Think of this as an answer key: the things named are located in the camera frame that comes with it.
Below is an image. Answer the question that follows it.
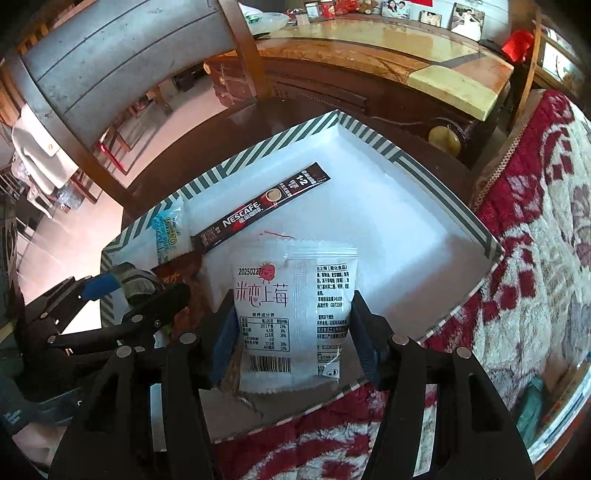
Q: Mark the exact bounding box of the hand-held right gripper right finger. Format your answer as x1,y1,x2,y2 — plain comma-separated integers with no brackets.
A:
351,288,537,480

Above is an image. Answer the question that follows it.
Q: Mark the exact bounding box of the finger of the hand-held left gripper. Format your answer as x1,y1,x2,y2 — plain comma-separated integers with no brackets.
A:
44,282,192,358
23,272,116,325

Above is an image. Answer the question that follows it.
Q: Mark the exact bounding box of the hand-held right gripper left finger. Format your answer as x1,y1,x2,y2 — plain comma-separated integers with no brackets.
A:
52,288,238,480

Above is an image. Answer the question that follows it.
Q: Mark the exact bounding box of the green snack packet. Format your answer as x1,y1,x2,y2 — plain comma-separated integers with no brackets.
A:
111,262,174,337

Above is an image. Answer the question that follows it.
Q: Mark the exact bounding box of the blue snack packet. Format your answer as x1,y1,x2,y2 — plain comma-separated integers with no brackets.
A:
148,196,195,266

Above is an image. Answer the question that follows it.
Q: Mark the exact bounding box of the white strawberry snack packet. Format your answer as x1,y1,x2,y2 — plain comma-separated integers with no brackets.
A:
233,231,358,394

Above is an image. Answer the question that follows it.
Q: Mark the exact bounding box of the striped cardboard box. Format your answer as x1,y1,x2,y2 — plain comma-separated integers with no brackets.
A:
100,109,506,444

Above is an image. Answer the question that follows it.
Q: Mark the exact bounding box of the dark coffee stick packet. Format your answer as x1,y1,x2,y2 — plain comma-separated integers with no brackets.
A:
191,161,331,254

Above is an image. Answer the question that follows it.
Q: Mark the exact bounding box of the clear bag of red snacks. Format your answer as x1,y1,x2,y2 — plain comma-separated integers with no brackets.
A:
154,229,298,398

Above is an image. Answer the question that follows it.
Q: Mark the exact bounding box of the white cloth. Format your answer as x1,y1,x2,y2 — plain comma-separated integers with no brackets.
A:
11,106,77,195

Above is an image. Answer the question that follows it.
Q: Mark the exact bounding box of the red floral blanket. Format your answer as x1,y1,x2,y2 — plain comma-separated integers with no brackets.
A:
212,90,591,480

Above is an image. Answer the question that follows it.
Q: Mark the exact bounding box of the wooden chair with grey back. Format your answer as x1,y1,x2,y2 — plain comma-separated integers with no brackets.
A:
9,0,273,185

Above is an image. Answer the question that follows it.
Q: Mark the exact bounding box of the marble-top wooden cabinet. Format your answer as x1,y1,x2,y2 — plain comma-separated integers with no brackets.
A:
203,14,515,171

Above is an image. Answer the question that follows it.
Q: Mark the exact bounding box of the wooden shelf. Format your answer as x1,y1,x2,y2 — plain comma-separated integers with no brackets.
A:
522,9,591,107

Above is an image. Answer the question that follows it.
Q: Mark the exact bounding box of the framed couple photo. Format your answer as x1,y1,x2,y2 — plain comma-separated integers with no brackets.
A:
381,0,411,19

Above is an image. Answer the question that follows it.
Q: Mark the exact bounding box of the large framed wedding photo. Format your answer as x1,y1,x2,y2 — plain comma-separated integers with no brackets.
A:
450,2,485,40

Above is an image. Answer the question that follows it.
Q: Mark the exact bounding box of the white floral storage box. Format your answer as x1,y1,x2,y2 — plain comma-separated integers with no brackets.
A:
540,39,585,93

